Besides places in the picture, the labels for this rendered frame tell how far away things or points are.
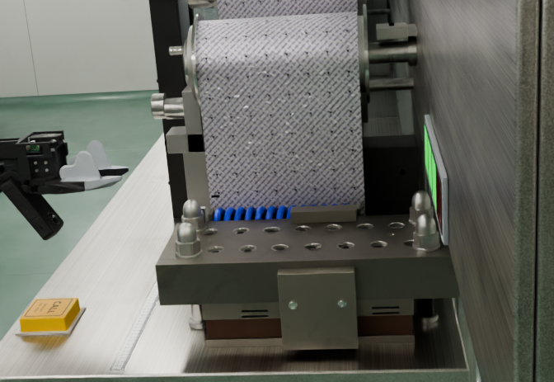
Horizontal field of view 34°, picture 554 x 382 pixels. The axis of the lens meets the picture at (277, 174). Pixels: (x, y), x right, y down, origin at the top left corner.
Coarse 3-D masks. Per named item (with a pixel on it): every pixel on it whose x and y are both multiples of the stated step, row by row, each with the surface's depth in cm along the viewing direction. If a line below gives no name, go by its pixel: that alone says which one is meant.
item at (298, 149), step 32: (288, 96) 132; (320, 96) 131; (352, 96) 131; (224, 128) 134; (256, 128) 134; (288, 128) 133; (320, 128) 133; (352, 128) 132; (224, 160) 136; (256, 160) 135; (288, 160) 135; (320, 160) 134; (352, 160) 134; (224, 192) 137; (256, 192) 137; (288, 192) 136; (320, 192) 136; (352, 192) 135
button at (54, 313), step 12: (36, 300) 137; (48, 300) 137; (60, 300) 137; (72, 300) 137; (36, 312) 134; (48, 312) 133; (60, 312) 133; (72, 312) 135; (24, 324) 132; (36, 324) 132; (48, 324) 132; (60, 324) 132
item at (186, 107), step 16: (192, 96) 141; (176, 112) 142; (192, 112) 141; (176, 128) 146; (192, 128) 142; (176, 144) 143; (192, 144) 143; (192, 160) 145; (192, 176) 145; (192, 192) 146; (208, 192) 146; (208, 208) 147
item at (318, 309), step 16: (288, 272) 117; (304, 272) 117; (320, 272) 116; (336, 272) 116; (352, 272) 116; (288, 288) 117; (304, 288) 117; (320, 288) 117; (336, 288) 117; (352, 288) 117; (288, 304) 118; (304, 304) 118; (320, 304) 118; (336, 304) 117; (352, 304) 117; (288, 320) 119; (304, 320) 119; (320, 320) 118; (336, 320) 118; (352, 320) 118; (288, 336) 119; (304, 336) 119; (320, 336) 119; (336, 336) 119; (352, 336) 119
